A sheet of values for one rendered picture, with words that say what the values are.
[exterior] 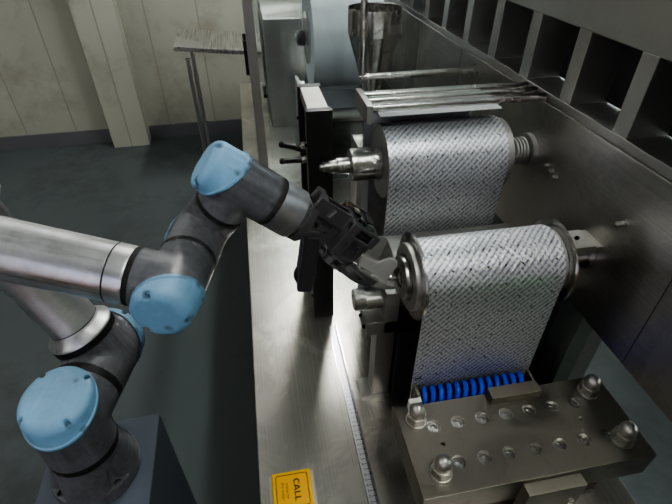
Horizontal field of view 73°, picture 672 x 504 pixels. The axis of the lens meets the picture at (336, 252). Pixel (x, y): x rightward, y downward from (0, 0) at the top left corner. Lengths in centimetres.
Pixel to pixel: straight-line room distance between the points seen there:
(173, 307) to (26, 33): 412
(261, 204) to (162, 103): 393
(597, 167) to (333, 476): 72
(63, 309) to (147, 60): 366
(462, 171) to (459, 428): 46
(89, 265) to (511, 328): 66
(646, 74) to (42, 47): 426
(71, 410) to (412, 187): 68
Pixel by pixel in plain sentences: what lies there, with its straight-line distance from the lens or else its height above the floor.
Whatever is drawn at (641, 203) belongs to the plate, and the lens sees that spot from 82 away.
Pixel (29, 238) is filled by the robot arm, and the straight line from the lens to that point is 63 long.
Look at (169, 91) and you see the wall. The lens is 447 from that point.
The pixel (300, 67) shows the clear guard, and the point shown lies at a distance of 159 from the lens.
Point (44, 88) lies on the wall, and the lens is 468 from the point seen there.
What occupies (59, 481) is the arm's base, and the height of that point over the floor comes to 97.
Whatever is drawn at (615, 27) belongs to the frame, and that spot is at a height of 159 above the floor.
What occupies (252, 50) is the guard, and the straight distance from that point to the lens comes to 155.
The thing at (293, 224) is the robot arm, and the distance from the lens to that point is 64.
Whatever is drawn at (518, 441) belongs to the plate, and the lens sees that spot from 88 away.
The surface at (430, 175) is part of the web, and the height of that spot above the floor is 134.
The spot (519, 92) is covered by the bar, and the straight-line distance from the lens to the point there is 101.
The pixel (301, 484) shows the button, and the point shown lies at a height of 92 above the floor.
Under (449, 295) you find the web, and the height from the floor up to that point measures 126.
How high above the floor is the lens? 175
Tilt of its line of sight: 38 degrees down
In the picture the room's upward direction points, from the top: straight up
